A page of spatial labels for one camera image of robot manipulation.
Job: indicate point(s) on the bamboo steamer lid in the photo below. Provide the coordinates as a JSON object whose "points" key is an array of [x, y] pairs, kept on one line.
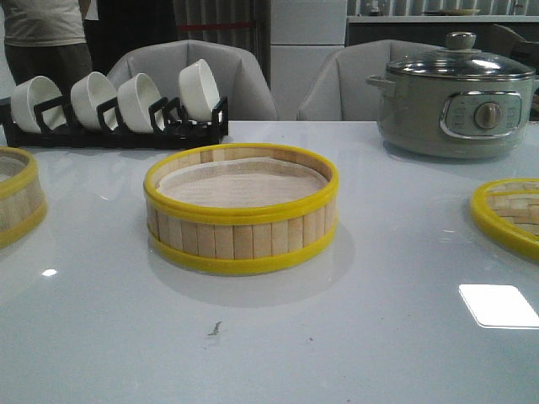
{"points": [[506, 210]]}

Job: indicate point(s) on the bamboo steamer tray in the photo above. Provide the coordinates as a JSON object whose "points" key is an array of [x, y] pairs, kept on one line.
{"points": [[243, 208], [23, 202]]}

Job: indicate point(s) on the left grey chair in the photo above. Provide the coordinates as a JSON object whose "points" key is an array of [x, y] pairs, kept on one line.
{"points": [[236, 71]]}

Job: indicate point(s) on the grey chair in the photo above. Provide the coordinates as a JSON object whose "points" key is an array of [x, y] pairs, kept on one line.
{"points": [[236, 71], [339, 91]]}

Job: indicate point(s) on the right grey chair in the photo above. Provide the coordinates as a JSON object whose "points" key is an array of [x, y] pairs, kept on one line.
{"points": [[339, 91]]}

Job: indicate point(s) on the white bowl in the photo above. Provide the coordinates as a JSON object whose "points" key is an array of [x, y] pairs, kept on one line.
{"points": [[87, 94], [198, 90], [134, 100], [27, 95]]}

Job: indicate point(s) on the white drawer cabinet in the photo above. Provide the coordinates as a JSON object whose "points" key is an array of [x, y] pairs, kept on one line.
{"points": [[302, 34]]}

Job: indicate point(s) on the green electric cooking pot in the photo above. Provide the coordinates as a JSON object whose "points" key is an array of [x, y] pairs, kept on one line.
{"points": [[456, 118]]}

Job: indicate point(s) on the black bowl rack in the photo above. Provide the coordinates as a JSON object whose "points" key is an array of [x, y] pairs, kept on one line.
{"points": [[170, 127]]}

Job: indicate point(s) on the person in black clothes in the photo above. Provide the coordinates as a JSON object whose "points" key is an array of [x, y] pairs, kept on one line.
{"points": [[114, 28]]}

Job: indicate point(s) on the dark grey sideboard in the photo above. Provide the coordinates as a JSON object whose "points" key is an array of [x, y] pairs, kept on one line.
{"points": [[433, 29]]}

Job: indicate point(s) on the glass pot lid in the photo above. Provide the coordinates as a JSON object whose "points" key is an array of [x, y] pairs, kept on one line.
{"points": [[460, 60]]}

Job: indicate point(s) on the person in beige shirt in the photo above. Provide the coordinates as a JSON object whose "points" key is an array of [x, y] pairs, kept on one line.
{"points": [[46, 38]]}

